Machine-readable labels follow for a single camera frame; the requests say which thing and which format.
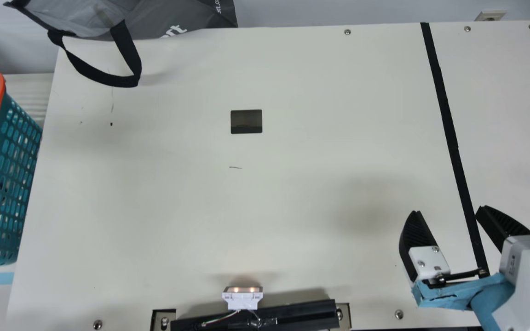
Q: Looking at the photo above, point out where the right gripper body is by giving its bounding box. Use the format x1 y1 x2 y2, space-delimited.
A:
412 273 516 331

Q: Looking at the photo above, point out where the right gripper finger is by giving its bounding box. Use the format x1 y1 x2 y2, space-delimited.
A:
399 211 451 283
475 205 530 277

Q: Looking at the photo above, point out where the teal shopping basket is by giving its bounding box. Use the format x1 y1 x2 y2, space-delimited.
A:
0 69 43 268

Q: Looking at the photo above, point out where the black strip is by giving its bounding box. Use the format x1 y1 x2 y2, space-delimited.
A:
420 22 491 279

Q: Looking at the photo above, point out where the small white light module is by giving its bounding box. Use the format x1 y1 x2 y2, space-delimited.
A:
222 285 264 311

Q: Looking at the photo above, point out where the white wall socket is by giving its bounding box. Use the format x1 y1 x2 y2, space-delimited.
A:
474 10 508 22

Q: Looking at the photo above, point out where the dark grey bag with straps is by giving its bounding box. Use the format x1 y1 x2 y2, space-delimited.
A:
3 0 239 88

